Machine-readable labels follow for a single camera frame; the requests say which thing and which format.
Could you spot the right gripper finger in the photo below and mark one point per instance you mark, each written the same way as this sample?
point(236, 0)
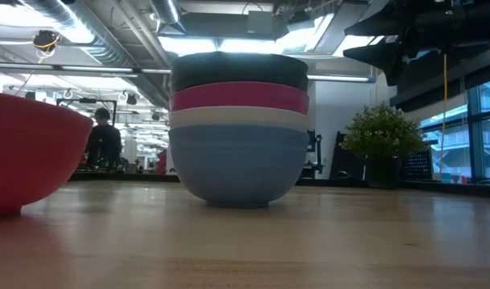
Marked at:
point(385, 54)
point(381, 26)

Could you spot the pink bowl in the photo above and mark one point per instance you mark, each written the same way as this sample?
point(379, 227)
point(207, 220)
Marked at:
point(238, 98)

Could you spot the white bowl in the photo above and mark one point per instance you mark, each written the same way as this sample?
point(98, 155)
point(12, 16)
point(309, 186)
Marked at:
point(238, 117)

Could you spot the blue bowl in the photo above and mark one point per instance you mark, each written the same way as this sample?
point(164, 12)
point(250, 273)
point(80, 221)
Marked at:
point(238, 164)

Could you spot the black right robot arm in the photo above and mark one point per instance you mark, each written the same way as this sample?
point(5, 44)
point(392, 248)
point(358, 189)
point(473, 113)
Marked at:
point(449, 84)

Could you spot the green potted plant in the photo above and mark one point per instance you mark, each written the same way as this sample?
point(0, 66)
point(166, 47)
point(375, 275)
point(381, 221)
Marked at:
point(383, 130)

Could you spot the black perforated panel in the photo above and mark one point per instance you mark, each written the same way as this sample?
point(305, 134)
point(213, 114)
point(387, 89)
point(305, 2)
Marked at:
point(417, 165)

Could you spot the dark plant pot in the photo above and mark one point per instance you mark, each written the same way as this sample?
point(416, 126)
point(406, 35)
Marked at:
point(383, 172)

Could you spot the grey ceiling junction box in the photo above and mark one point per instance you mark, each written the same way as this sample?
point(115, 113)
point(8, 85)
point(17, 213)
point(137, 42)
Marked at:
point(260, 23)

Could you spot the person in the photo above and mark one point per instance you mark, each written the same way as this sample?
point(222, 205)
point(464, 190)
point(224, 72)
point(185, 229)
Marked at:
point(103, 144)

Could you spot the red bowl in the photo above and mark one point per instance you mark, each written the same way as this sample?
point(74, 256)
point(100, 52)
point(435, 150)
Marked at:
point(28, 152)

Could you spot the rectangular metal duct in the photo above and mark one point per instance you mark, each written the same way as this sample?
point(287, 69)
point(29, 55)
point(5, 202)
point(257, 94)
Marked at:
point(341, 28)

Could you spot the round silver duct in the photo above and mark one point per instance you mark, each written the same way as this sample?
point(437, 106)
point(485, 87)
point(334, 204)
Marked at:
point(168, 12)

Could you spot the black table edge rail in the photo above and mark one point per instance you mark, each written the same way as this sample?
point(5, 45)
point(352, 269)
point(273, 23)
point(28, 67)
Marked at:
point(128, 176)

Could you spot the tall black background frame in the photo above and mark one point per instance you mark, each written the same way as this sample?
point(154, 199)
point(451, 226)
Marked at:
point(88, 100)

